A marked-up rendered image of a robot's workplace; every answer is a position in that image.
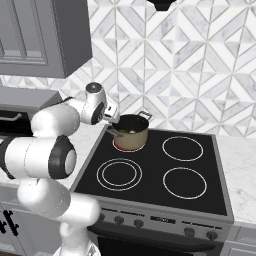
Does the silver stove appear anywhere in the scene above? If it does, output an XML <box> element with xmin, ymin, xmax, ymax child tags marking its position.
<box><xmin>71</xmin><ymin>127</ymin><xmax>235</xmax><ymax>256</ymax></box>

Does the grey base cupboard door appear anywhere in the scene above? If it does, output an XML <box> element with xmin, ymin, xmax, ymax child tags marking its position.
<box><xmin>0</xmin><ymin>199</ymin><xmax>64</xmax><ymax>256</ymax></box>
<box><xmin>220</xmin><ymin>241</ymin><xmax>256</xmax><ymax>256</ymax></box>

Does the grey microwave handle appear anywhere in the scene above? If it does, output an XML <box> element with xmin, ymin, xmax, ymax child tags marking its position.
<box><xmin>0</xmin><ymin>112</ymin><xmax>23</xmax><ymax>123</ymax></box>

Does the black glass hob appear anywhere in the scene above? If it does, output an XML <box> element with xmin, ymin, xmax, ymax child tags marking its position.
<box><xmin>73</xmin><ymin>127</ymin><xmax>229</xmax><ymax>217</ymax></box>

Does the grey wall cupboard door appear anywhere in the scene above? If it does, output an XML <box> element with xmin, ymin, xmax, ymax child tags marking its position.
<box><xmin>0</xmin><ymin>0</ymin><xmax>66</xmax><ymax>78</ymax></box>

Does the beige cooking pot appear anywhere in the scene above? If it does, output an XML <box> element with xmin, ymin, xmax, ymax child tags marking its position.
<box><xmin>105</xmin><ymin>110</ymin><xmax>154</xmax><ymax>151</ymax></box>

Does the grey wall cupboard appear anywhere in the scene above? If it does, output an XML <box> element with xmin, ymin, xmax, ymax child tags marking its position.
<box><xmin>0</xmin><ymin>0</ymin><xmax>94</xmax><ymax>80</ymax></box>

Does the grey drawer front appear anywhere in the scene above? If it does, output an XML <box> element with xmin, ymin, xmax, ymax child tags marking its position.
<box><xmin>228</xmin><ymin>225</ymin><xmax>256</xmax><ymax>245</ymax></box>

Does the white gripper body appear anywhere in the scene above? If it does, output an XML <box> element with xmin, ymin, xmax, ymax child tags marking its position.
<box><xmin>103</xmin><ymin>112</ymin><xmax>122</xmax><ymax>126</ymax></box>

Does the black oven door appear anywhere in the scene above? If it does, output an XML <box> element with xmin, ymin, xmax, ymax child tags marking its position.
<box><xmin>91</xmin><ymin>233</ymin><xmax>224</xmax><ymax>256</ymax></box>

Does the black cupboard handle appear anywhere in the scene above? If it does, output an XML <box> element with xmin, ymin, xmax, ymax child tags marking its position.
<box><xmin>0</xmin><ymin>209</ymin><xmax>20</xmax><ymax>236</ymax></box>

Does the grey microwave oven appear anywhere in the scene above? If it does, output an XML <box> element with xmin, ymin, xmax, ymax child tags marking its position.
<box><xmin>0</xmin><ymin>86</ymin><xmax>63</xmax><ymax>138</ymax></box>

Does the black oven door handle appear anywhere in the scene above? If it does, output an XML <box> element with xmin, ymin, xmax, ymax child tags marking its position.
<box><xmin>87</xmin><ymin>225</ymin><xmax>217</xmax><ymax>253</ymax></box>

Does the black range hood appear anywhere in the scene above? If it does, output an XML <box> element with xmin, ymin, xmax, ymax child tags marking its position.
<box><xmin>146</xmin><ymin>0</ymin><xmax>178</xmax><ymax>12</ymax></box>

